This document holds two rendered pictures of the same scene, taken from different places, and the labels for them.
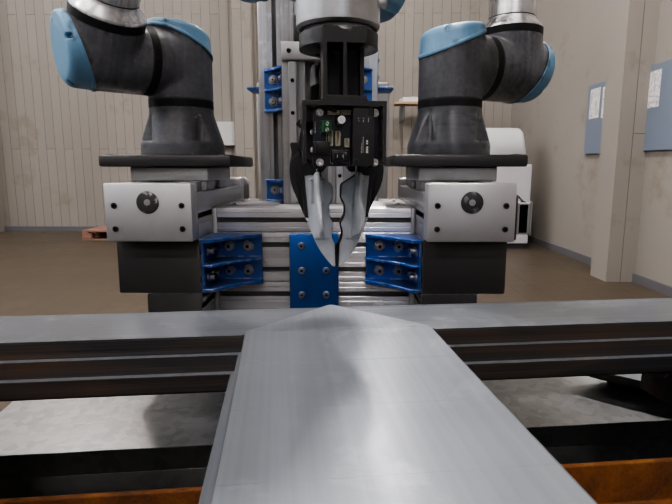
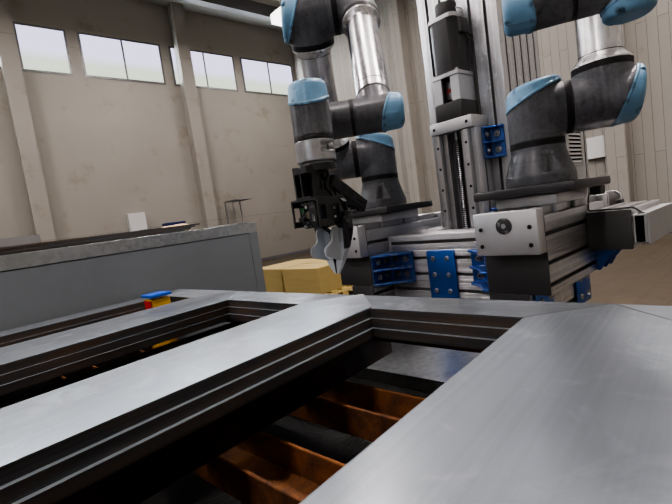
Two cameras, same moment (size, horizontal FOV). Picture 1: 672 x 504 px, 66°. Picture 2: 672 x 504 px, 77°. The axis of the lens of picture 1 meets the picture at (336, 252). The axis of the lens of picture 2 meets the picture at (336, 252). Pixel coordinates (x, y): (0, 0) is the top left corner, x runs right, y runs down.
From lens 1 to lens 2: 0.62 m
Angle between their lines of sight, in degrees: 48
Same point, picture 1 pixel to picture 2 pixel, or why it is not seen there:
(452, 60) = (519, 115)
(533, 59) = (610, 88)
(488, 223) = (517, 241)
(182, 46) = (369, 147)
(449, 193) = (487, 220)
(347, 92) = (313, 193)
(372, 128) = (315, 209)
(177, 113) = (370, 185)
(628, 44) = not seen: outside the picture
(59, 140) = not seen: hidden behind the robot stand
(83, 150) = not seen: hidden behind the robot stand
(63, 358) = (253, 308)
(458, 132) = (527, 168)
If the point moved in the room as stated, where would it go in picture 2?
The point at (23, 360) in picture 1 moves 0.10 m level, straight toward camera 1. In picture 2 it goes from (244, 307) to (222, 319)
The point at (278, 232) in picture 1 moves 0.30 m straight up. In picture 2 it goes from (421, 250) to (408, 142)
